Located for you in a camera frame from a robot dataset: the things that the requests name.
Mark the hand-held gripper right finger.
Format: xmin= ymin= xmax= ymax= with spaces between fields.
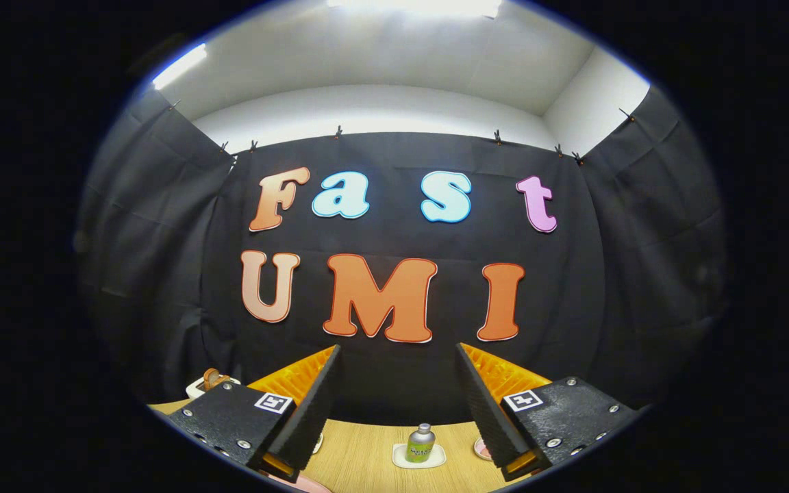
xmin=456 ymin=342 xmax=647 ymax=482

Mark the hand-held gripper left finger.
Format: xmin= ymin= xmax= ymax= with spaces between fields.
xmin=165 ymin=344 xmax=342 ymax=483

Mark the green soda bottle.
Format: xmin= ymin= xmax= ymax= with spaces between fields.
xmin=406 ymin=423 xmax=436 ymax=464

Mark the pink round plate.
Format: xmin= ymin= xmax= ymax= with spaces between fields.
xmin=278 ymin=476 xmax=332 ymax=493

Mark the white square coaster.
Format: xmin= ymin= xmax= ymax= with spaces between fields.
xmin=392 ymin=443 xmax=447 ymax=470

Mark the white toaster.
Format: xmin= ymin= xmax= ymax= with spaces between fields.
xmin=186 ymin=372 xmax=241 ymax=401

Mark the row of black cloth clips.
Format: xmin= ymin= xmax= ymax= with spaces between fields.
xmin=168 ymin=99 xmax=635 ymax=166

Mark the ceiling light strip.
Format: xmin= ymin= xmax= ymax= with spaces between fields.
xmin=151 ymin=42 xmax=208 ymax=90

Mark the ceiling light panel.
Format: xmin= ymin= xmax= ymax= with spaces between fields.
xmin=326 ymin=0 xmax=505 ymax=19

